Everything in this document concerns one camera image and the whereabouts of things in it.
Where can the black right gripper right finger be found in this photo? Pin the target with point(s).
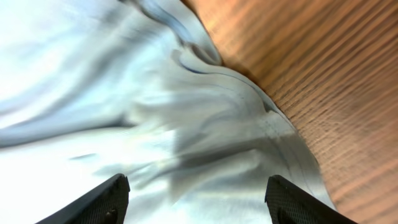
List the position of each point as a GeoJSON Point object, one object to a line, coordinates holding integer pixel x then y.
{"type": "Point", "coordinates": [289, 204]}

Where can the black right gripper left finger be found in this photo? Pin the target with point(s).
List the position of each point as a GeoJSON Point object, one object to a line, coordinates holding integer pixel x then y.
{"type": "Point", "coordinates": [105, 204]}

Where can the light blue printed t-shirt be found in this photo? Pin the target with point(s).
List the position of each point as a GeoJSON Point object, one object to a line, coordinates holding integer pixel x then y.
{"type": "Point", "coordinates": [90, 89]}

